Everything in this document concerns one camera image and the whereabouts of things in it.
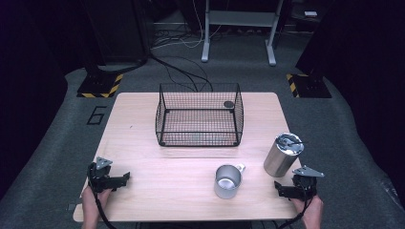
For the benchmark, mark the person's left hand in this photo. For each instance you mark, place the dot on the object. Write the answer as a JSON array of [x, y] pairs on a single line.
[[92, 203]]

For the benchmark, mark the yellow black striped base plate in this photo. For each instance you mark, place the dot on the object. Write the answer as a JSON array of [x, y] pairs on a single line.
[[98, 86], [309, 86]]

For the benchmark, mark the black equipment cabinet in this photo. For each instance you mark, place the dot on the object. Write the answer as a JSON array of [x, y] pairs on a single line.
[[117, 31]]

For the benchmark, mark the dark curtain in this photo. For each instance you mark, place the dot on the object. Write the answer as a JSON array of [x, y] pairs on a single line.
[[28, 95], [366, 63]]

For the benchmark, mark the black round disc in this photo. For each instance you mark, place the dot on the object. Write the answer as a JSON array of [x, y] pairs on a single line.
[[228, 104]]

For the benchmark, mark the white metal desk frame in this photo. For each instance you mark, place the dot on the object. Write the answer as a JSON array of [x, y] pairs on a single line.
[[242, 18]]

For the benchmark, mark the steel tumbler with lid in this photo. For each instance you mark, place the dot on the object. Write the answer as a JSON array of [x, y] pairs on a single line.
[[280, 159]]

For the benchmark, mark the person's right hand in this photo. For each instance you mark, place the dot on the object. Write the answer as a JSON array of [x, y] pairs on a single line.
[[313, 210]]

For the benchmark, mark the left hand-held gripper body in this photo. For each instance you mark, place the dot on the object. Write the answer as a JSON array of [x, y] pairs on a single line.
[[99, 178]]

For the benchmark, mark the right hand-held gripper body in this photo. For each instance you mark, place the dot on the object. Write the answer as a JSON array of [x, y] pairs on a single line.
[[305, 187]]

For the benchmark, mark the small white box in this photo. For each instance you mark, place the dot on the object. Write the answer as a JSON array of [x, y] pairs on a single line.
[[310, 13]]

